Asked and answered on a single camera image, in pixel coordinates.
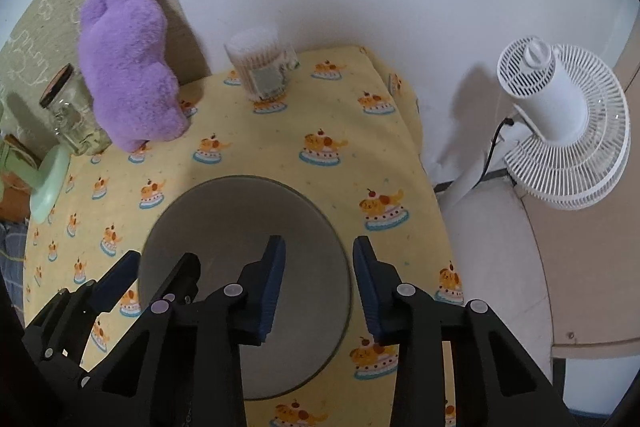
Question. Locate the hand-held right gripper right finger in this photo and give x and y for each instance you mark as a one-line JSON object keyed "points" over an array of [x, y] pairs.
{"points": [[367, 292]]}

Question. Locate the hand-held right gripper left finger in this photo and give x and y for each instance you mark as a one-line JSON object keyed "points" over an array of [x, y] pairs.
{"points": [[270, 292]]}

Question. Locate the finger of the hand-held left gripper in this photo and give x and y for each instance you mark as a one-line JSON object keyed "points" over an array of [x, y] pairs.
{"points": [[120, 279], [177, 274]]}

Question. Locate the large beige floral bowl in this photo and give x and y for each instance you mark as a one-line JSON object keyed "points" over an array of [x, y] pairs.
{"points": [[240, 217]]}

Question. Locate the blue plaid cloth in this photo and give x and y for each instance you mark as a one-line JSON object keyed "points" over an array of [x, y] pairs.
{"points": [[10, 257]]}

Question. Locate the green desk fan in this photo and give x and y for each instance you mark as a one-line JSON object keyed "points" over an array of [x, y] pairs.
{"points": [[50, 182]]}

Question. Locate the wooden chair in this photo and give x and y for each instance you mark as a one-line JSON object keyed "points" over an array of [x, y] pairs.
{"points": [[12, 197]]}

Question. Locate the yellow printed tablecloth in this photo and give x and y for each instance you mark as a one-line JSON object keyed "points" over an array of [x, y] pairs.
{"points": [[260, 142]]}

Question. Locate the glass jar with black lid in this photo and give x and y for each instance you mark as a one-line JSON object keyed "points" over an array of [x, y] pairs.
{"points": [[75, 122]]}

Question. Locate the purple plush toy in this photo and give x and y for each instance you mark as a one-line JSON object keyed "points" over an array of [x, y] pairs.
{"points": [[130, 57]]}

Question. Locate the toothpick container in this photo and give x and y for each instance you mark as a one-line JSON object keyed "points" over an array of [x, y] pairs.
{"points": [[252, 57]]}

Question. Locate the white desk fan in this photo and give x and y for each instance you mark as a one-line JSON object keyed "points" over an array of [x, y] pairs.
{"points": [[550, 97]]}

